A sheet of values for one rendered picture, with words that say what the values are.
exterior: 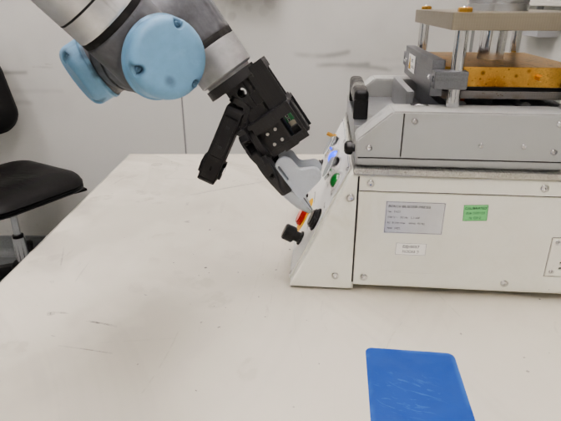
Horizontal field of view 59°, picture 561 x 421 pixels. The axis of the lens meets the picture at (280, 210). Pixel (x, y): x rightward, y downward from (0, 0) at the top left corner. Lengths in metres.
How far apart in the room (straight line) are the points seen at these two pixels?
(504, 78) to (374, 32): 1.48
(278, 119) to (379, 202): 0.17
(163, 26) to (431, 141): 0.34
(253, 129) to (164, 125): 1.61
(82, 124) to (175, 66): 1.88
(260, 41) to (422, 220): 1.56
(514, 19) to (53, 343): 0.66
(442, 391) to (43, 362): 0.43
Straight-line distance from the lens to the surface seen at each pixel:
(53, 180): 2.10
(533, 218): 0.70
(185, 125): 2.21
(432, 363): 0.60
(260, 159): 0.63
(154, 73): 0.46
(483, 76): 0.70
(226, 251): 0.80
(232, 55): 0.63
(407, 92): 0.71
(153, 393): 0.56
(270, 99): 0.64
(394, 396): 0.55
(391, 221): 0.66
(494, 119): 0.65
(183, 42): 0.47
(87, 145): 2.36
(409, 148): 0.63
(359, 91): 0.70
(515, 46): 0.94
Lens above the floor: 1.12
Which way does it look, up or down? 23 degrees down
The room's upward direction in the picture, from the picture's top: straight up
